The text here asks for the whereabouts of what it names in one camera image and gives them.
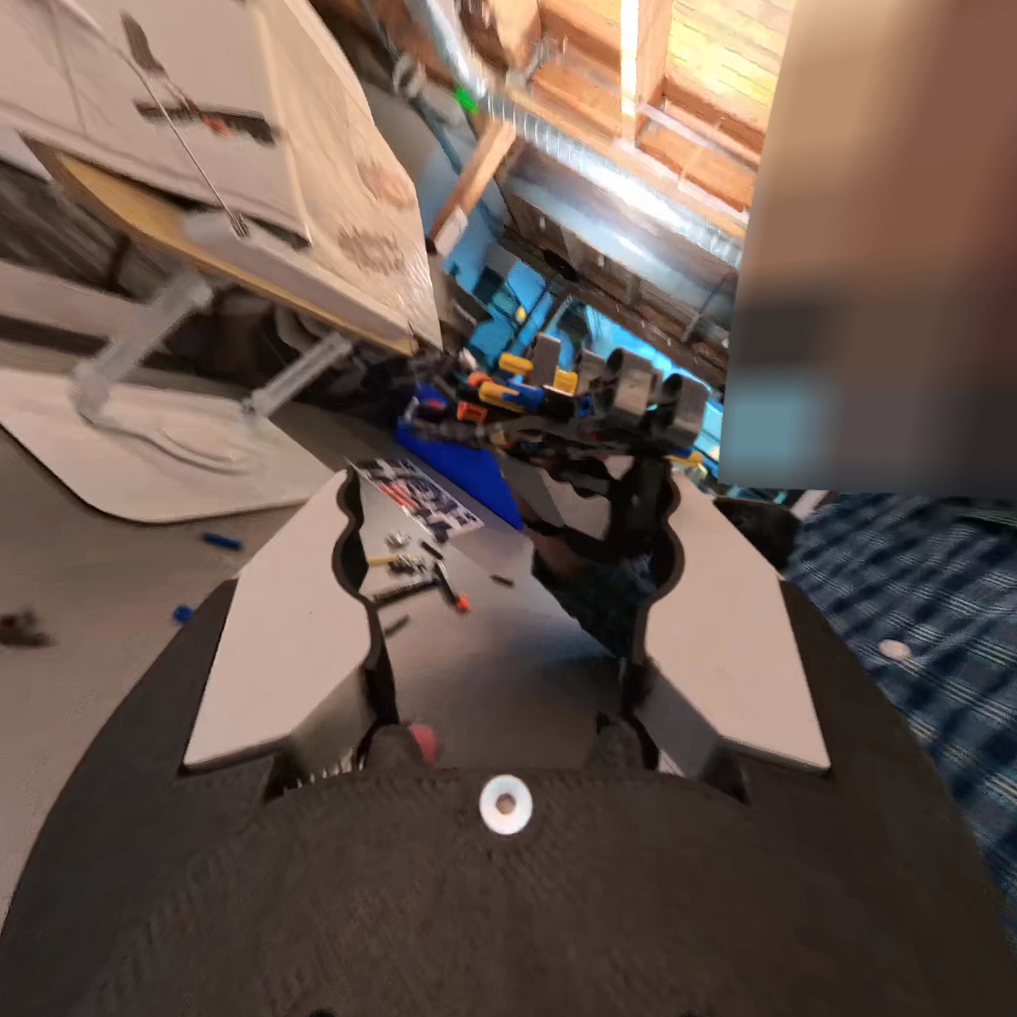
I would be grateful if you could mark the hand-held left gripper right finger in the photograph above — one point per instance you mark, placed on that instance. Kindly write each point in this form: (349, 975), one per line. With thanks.
(731, 635)

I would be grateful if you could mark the black lego axle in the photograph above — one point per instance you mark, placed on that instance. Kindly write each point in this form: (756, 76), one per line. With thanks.
(405, 589)

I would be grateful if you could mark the lego instruction booklet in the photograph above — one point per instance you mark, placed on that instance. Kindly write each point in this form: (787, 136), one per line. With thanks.
(238, 119)

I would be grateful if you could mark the dark grey lego connector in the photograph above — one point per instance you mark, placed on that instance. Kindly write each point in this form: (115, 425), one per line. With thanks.
(24, 628)

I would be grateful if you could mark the blue storage bin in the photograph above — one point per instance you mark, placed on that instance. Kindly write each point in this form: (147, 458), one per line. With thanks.
(469, 469)

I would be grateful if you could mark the person's plaid shirt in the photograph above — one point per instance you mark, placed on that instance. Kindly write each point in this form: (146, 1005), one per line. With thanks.
(914, 635)

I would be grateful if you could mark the sticker sheet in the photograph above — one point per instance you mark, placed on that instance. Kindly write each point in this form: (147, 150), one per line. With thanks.
(421, 500)

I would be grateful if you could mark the yellow lego axle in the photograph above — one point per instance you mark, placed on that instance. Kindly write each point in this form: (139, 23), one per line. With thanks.
(381, 559)

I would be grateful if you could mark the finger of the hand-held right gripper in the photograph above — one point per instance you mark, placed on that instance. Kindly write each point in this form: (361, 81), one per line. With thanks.
(568, 508)

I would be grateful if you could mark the black lego chassis assembly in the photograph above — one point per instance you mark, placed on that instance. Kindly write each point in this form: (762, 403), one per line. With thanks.
(628, 397)

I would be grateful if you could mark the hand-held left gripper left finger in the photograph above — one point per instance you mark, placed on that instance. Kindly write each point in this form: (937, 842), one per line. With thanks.
(278, 635)

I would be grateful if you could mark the page holder clip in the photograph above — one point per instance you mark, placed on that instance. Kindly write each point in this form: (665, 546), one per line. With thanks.
(191, 151)

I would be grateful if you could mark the white book stand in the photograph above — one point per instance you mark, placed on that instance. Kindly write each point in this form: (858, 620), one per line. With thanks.
(159, 445)

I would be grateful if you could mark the short blue lego pin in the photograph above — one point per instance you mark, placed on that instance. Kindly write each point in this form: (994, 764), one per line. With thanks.
(222, 542)

